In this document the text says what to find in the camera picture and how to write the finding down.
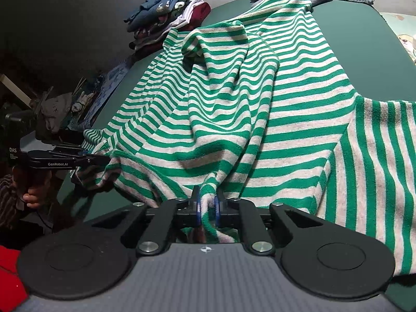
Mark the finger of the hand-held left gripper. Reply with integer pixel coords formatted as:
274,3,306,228
78,151,111,170

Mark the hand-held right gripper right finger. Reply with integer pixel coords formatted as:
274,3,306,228
215,197,324,255

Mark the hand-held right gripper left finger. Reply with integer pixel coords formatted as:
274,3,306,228
94,186,200,256

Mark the green striped shirt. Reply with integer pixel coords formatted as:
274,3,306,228
70,0,416,275

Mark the person's left forearm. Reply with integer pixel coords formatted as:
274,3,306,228
0,174,23,231

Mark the stack of folded clothes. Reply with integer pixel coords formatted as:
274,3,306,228
123,0,212,56

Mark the person's left hand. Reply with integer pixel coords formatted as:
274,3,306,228
20,187,44,209

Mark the grey crumpled cloth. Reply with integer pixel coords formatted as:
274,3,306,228
36,93,74,131

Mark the white wooden bar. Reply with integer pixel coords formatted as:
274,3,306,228
0,73,33,105

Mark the blue patterned cloth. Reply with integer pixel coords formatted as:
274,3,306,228
70,62,134,131

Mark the red garment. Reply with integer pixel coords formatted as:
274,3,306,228
0,245,30,303

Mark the pale cartoon printed sheet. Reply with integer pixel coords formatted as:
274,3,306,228
379,11,416,64

